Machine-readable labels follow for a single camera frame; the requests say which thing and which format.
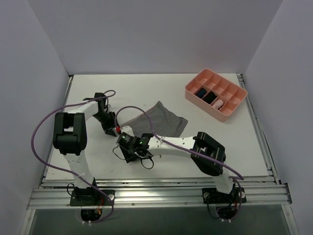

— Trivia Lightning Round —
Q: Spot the grey striped underwear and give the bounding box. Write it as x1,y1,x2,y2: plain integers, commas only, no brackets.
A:
121,101,188,138

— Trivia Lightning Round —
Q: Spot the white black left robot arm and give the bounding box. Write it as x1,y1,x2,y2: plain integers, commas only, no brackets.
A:
53,93,117,205

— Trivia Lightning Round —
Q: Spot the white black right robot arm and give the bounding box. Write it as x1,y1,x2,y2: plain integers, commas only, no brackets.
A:
116,126,235,202

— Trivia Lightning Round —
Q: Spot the blue rolled cloth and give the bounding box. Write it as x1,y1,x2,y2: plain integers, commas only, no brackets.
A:
196,88,207,98

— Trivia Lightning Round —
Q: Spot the black rolled cloth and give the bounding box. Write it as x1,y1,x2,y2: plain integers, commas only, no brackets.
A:
203,91,217,104

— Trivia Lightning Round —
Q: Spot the pink rolled cloth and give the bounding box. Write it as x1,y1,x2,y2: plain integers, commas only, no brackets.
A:
212,99,224,110

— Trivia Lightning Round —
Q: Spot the pink compartment tray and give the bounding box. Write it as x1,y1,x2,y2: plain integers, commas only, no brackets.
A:
185,69,247,122

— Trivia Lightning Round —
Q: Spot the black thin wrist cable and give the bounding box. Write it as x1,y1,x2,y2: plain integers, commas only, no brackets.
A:
112,145,155,170

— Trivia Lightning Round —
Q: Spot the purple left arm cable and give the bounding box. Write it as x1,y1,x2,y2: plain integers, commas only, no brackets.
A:
32,90,116,223

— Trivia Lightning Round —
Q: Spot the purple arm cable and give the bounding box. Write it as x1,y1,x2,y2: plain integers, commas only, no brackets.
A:
32,90,116,223
115,105,246,221

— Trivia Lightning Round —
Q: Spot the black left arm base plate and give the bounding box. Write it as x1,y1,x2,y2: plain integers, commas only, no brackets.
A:
69,188,115,207

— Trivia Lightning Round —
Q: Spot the aluminium frame rail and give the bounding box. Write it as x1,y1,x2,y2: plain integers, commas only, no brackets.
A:
27,176,292,210

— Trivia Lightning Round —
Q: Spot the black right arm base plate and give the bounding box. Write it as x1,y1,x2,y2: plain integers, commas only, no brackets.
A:
201,187,247,205

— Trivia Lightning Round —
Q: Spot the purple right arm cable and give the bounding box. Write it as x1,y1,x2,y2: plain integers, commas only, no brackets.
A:
115,105,246,221

